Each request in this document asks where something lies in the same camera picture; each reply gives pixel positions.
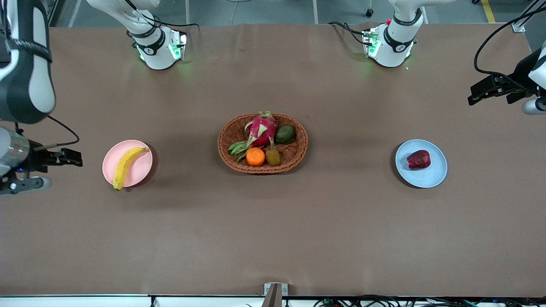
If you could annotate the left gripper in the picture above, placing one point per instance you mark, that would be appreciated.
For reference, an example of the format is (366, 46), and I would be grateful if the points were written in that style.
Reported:
(521, 70)

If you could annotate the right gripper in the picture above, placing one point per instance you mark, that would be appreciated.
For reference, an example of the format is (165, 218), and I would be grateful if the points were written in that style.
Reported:
(38, 158)

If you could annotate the yellow banana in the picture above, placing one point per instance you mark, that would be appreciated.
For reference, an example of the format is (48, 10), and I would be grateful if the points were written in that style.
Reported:
(128, 164)

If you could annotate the dark red apple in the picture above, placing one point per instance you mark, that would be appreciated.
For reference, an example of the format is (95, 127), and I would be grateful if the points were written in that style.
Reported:
(418, 160)

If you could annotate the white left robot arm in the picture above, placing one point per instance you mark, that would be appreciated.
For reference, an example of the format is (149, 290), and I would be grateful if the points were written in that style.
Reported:
(394, 47)

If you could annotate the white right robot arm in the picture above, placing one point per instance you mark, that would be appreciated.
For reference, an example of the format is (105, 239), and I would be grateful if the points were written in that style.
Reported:
(155, 51)

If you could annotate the pink plate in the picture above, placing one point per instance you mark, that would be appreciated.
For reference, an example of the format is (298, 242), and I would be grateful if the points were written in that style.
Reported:
(138, 170)

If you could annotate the light blue plate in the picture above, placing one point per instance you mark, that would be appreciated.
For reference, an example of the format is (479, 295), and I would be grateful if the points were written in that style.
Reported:
(421, 179)

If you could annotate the brown wicker basket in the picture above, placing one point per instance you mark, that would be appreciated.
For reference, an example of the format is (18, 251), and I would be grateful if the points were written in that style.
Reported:
(294, 155)

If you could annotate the green avocado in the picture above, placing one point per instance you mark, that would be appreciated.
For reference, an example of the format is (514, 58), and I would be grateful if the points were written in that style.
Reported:
(285, 134)

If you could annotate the orange tangerine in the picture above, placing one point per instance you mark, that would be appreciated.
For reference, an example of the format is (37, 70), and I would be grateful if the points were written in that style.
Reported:
(255, 157)

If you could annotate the pink dragon fruit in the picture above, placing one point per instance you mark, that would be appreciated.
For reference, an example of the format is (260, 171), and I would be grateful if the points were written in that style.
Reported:
(262, 130)

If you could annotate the brown kiwi fruit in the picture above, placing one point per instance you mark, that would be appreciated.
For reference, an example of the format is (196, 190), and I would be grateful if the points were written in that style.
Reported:
(273, 157)

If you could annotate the brown table cover sheet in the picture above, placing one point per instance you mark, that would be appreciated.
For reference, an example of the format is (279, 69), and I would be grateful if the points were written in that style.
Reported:
(273, 234)

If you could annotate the aluminium frame profile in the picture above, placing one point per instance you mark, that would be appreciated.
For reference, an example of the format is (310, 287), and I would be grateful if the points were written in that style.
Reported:
(518, 26)

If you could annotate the grey metal post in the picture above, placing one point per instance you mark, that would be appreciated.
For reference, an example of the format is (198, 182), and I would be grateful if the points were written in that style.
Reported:
(187, 10)
(315, 10)

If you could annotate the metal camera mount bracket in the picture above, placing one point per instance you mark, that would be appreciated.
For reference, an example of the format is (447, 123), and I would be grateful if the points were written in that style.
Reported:
(273, 294)

